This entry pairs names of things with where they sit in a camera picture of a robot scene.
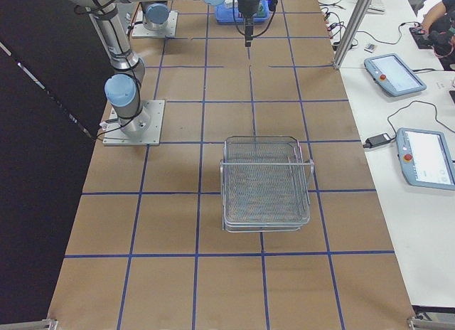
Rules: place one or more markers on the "teach pendant tablet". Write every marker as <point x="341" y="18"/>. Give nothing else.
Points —
<point x="394" y="77"/>
<point x="425" y="159"/>

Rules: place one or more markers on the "silver wire mesh shelf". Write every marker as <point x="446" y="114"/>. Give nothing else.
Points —
<point x="264" y="184"/>

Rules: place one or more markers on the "aluminium frame post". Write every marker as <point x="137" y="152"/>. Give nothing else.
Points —
<point x="355" y="20"/>

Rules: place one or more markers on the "black power adapter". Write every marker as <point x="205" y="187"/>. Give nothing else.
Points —
<point x="377" y="141"/>

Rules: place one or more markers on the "black joystick controller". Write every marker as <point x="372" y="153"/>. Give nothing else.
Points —
<point x="425" y="40"/>

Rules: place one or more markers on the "green terminal block component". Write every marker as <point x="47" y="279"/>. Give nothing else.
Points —
<point x="263" y="11"/>

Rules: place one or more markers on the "operator hand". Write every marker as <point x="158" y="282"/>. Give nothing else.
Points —
<point x="426" y="23"/>

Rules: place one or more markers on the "blue plastic tray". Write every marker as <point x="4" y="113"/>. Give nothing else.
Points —
<point x="229" y="16"/>

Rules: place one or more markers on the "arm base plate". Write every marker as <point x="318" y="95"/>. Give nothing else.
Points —
<point x="167" y="30"/>
<point x="144" y="129"/>

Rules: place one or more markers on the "near teach pendant tablet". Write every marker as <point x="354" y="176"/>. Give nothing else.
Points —
<point x="425" y="159"/>

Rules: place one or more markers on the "white electrical component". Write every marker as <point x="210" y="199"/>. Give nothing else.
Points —
<point x="228" y="4"/>

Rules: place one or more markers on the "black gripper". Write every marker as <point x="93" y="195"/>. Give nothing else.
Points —
<point x="247" y="6"/>

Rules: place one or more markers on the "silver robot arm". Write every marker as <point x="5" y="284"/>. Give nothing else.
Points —
<point x="155" y="14"/>
<point x="123" y="89"/>

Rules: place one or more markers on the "far teach pendant tablet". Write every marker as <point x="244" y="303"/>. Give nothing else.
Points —
<point x="394" y="77"/>

